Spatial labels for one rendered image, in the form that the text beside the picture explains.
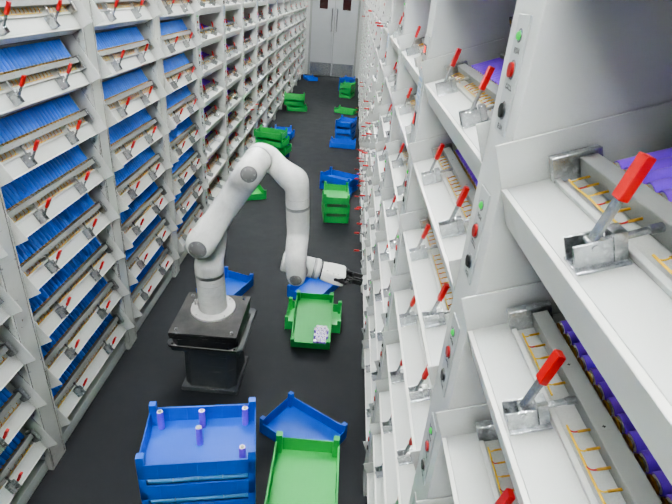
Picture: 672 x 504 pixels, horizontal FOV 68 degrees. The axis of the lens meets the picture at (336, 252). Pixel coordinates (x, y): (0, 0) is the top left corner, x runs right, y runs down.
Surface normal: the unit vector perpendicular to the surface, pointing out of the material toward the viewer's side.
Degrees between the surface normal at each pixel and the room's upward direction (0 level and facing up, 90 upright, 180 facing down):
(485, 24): 90
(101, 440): 0
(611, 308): 20
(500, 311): 90
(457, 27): 90
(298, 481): 0
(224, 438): 0
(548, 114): 90
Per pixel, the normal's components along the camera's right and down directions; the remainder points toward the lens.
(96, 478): 0.07, -0.88
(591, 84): -0.04, 0.46
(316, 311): 0.05, -0.61
